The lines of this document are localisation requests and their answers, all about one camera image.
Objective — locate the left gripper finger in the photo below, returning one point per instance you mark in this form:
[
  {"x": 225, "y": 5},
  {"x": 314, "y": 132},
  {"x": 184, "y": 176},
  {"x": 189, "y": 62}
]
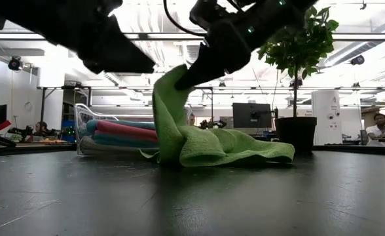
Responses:
[{"x": 117, "y": 55}]

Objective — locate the green leafy plant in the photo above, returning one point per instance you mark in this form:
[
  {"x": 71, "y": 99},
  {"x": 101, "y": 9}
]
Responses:
[{"x": 297, "y": 42}]

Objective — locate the black background rig frame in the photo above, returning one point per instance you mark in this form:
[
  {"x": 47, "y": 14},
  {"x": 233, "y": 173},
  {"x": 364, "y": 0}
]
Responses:
[{"x": 65, "y": 88}]

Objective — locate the black ceiling spotlight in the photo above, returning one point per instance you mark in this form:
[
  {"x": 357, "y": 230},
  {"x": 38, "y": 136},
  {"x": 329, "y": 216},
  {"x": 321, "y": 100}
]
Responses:
[
  {"x": 357, "y": 60},
  {"x": 15, "y": 63}
]

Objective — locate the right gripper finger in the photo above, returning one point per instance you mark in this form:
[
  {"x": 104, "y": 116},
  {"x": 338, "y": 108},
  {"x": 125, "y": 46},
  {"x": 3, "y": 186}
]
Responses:
[{"x": 218, "y": 59}]

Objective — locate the person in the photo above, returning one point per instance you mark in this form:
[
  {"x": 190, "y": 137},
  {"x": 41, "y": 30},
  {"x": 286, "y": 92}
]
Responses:
[
  {"x": 41, "y": 128},
  {"x": 192, "y": 119},
  {"x": 380, "y": 131}
]

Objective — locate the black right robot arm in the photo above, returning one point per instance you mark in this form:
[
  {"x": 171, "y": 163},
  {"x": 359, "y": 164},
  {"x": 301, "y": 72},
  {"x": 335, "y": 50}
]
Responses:
[{"x": 297, "y": 3}]

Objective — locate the pink microfiber towel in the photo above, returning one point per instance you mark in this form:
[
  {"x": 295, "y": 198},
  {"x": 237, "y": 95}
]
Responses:
[{"x": 127, "y": 130}]

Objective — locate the clear plastic bin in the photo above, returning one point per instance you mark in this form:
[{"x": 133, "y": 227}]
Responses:
[{"x": 81, "y": 118}]

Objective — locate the black background robot arm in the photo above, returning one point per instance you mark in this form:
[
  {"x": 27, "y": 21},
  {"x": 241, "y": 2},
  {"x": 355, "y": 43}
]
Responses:
[{"x": 213, "y": 124}]

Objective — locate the black plant pot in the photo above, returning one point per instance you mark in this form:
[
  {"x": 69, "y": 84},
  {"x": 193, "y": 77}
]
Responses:
[{"x": 295, "y": 132}]

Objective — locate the green microfiber towel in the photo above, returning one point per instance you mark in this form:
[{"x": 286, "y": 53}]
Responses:
[{"x": 205, "y": 144}]

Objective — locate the turquoise microfiber towel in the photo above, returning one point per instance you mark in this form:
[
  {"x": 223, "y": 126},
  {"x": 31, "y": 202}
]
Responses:
[{"x": 123, "y": 141}]

